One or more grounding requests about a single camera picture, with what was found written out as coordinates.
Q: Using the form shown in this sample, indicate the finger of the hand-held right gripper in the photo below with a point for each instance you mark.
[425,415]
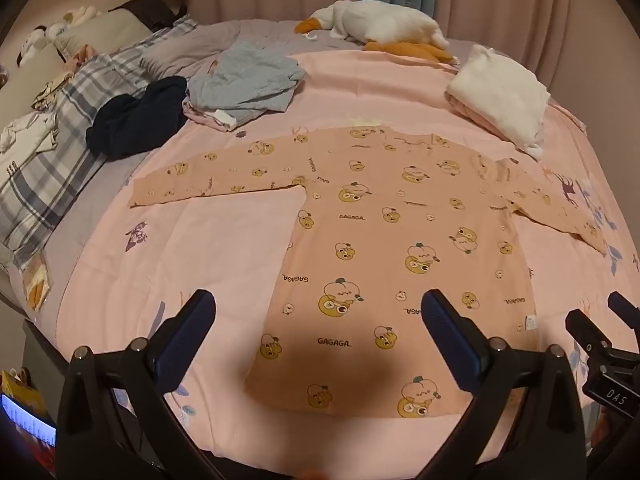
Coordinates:
[626,307]
[592,335]

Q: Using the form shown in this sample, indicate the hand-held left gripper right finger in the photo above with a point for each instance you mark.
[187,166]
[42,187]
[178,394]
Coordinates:
[450,342]

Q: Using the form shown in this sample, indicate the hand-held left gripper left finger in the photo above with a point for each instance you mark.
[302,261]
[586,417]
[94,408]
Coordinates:
[184,342]

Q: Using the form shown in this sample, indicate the pink cartoon print shirt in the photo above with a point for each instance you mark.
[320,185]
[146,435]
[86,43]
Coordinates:
[375,240]

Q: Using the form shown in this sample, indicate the pink printed bed sheet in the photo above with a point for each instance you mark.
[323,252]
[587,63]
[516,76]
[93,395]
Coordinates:
[225,245]

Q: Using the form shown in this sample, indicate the yellow plastic packet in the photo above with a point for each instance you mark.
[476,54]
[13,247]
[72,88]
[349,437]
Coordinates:
[37,285]

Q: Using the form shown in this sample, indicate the colourful box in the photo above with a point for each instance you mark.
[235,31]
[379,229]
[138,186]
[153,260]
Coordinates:
[25,420]

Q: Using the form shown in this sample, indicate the navy garment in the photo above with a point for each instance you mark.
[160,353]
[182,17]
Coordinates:
[135,120]

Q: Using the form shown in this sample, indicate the pale pink garment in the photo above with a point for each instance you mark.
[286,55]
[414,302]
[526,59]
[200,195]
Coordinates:
[215,116]

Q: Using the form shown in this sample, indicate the white folded cloth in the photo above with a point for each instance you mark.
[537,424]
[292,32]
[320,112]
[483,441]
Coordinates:
[500,90]

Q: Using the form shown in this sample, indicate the white printed garment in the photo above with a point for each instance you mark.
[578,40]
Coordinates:
[25,132]

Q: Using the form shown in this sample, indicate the light grey garment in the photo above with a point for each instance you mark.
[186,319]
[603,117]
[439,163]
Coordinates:
[250,75]

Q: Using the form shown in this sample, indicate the beige pillow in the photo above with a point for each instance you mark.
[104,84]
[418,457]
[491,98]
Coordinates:
[100,30]

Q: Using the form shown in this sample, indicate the white goose plush toy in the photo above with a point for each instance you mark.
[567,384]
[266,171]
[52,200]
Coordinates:
[385,22]

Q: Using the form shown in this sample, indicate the dark brown pillow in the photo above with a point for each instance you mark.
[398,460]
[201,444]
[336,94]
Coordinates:
[150,10]

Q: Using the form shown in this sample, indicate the white and black plush toy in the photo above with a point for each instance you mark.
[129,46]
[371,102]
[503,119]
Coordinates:
[32,42]

